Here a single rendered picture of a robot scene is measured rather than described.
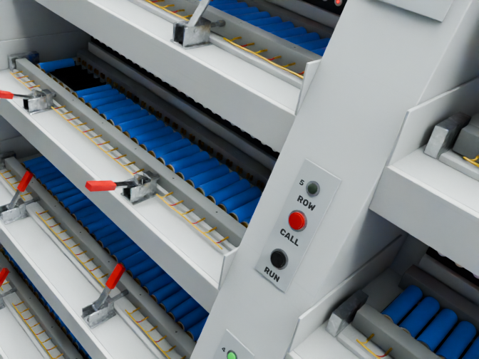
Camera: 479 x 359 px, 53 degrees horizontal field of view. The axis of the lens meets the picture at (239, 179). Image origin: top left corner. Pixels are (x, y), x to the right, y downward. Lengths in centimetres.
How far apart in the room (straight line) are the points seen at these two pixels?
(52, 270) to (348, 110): 54
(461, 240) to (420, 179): 5
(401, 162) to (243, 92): 17
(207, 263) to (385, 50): 29
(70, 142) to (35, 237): 20
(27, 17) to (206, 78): 50
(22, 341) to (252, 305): 56
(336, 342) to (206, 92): 29
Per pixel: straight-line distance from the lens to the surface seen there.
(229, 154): 68
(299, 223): 44
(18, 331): 98
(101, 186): 57
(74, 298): 76
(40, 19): 96
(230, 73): 50
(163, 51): 57
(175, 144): 70
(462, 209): 39
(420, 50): 40
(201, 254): 55
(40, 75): 88
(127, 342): 71
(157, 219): 59
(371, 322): 51
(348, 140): 42
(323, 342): 50
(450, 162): 44
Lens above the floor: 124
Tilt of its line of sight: 20 degrees down
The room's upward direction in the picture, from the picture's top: 23 degrees clockwise
